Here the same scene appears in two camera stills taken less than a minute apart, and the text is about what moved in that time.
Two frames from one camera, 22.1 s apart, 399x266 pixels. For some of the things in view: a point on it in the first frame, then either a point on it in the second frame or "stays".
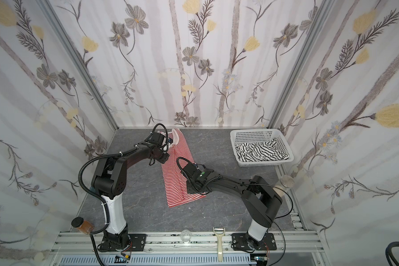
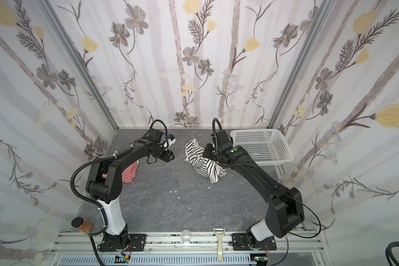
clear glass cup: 186,236 stays
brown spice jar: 83,225 stays
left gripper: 163,156 stays
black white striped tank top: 270,150 -> 203,165
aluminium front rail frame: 295,249 stays
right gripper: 189,181 -> 208,152
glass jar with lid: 287,183 stays
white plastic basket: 256,136 stays
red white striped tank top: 175,184 -> 128,173
